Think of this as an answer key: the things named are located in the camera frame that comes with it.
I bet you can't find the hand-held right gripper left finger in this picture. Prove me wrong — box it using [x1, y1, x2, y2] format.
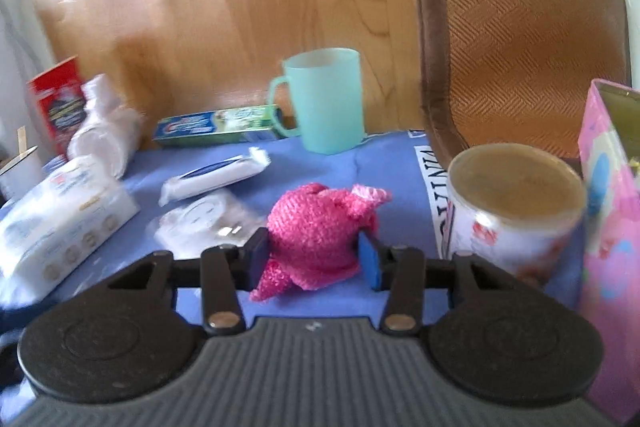
[107, 227, 271, 338]

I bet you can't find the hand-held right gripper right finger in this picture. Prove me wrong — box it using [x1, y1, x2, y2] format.
[357, 231, 506, 335]

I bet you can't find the pink knitted toy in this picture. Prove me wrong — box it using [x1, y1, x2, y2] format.
[250, 182, 393, 303]

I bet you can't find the clear plastic bag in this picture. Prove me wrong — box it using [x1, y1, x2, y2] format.
[155, 189, 268, 258]

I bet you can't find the white wrapped roll pack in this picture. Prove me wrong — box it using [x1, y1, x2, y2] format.
[160, 147, 272, 206]

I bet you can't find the blue cloth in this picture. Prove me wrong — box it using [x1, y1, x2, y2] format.
[0, 129, 586, 427]

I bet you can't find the toothpaste box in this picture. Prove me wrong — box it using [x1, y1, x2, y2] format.
[152, 104, 301, 146]

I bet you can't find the tin can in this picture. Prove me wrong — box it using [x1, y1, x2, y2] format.
[445, 143, 588, 290]

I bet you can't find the teal plastic cup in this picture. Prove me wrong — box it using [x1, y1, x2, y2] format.
[268, 48, 368, 155]

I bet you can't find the stack of clear plastic cups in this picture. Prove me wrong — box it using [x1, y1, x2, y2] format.
[66, 74, 143, 178]

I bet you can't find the white tissue pack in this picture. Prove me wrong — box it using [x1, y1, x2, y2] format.
[0, 154, 141, 298]

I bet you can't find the pink printed box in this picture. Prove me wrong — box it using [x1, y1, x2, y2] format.
[577, 79, 640, 425]

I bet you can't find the white cup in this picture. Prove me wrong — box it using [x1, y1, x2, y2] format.
[0, 147, 46, 202]

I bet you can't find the red printed box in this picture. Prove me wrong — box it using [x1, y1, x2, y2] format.
[27, 56, 86, 158]

